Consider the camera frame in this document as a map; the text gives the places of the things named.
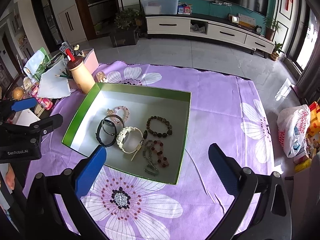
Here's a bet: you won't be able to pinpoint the grey curtain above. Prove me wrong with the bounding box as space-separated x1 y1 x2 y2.
296 47 320 100

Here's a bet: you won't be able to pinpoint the grey remote control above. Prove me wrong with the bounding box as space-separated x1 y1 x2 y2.
58 42 72 53

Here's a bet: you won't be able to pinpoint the beige bottle with brown cap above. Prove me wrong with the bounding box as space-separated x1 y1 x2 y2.
65 49 96 94

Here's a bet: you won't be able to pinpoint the clear plastic storage box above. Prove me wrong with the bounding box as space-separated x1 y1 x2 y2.
141 0 180 15

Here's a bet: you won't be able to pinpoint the white tv cabinet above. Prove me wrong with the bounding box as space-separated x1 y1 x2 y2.
146 14 275 55

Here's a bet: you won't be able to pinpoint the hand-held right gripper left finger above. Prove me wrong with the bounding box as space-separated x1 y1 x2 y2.
25 145 110 240

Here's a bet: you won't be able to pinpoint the black wrist band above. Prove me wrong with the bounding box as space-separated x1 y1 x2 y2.
95 118 118 147

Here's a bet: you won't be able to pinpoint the purple floral tablecloth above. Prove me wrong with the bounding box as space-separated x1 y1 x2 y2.
22 61 284 240

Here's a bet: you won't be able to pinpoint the white paper sheets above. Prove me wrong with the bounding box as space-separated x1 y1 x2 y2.
37 62 72 98

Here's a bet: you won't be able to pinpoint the pink bead bracelet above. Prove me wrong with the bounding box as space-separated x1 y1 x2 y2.
107 105 130 124

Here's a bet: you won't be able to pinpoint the brown bangle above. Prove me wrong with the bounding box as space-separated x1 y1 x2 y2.
103 114 125 130

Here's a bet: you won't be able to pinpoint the dark green bead bracelet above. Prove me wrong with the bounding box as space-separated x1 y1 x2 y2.
146 115 173 138

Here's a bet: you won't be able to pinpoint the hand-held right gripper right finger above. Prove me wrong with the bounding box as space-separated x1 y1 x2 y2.
208 143 292 240

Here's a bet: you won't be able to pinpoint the white cabinet doors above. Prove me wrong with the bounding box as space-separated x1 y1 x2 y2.
58 4 88 46

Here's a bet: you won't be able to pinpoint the white power strip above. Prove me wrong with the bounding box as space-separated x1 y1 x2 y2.
196 0 232 7

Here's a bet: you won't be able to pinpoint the pink pen holder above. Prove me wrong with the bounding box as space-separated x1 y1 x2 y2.
81 48 98 74

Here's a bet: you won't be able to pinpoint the red bead bracelet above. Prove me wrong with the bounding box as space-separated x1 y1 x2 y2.
150 141 170 168

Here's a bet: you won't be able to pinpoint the green and white bag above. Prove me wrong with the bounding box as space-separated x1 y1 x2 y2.
23 47 50 80

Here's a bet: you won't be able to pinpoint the yellow and white desk item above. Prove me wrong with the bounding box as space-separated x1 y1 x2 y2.
229 13 255 28

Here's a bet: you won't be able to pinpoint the white and red plastic bag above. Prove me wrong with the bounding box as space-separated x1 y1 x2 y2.
277 104 311 158

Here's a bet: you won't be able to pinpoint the dark plant stand with plants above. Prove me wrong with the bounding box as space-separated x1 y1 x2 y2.
109 8 147 47

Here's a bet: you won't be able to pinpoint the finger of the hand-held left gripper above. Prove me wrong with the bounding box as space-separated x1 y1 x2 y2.
0 97 38 120
0 114 63 145

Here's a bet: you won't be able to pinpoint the white wrist watch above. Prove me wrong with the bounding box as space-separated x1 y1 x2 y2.
116 126 143 161

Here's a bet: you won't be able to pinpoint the yellow cardboard boxes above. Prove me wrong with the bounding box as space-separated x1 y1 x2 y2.
307 101 320 137

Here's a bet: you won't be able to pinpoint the person's left hand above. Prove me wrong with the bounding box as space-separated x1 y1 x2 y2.
4 171 16 191

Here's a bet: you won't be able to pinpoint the green cardboard box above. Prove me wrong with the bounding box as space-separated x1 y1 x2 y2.
61 82 192 186

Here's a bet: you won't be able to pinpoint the potted plant in brown pot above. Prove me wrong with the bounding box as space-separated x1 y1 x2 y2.
264 15 282 41

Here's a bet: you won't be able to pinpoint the brown round fruit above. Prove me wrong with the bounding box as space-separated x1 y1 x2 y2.
12 87 24 100

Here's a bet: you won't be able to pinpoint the small potted plant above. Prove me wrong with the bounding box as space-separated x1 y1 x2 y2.
269 42 285 61

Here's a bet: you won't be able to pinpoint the white flat box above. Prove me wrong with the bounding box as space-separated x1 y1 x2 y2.
15 109 42 125

